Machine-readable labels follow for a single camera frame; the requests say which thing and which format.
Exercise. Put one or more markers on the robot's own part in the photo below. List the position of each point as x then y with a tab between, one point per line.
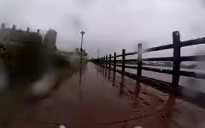
138	126
62	126

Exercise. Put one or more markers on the grey water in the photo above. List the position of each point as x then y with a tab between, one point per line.
186	78

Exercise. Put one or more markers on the grass verge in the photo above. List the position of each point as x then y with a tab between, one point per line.
33	86

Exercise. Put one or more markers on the group of tall buildings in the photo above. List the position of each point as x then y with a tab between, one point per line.
20	35

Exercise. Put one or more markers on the wet red path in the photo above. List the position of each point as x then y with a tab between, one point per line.
90	100

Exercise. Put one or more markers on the dark wooden rail fence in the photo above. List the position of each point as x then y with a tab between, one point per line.
176	60

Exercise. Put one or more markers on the tall lamp pole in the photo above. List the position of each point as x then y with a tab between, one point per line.
81	46

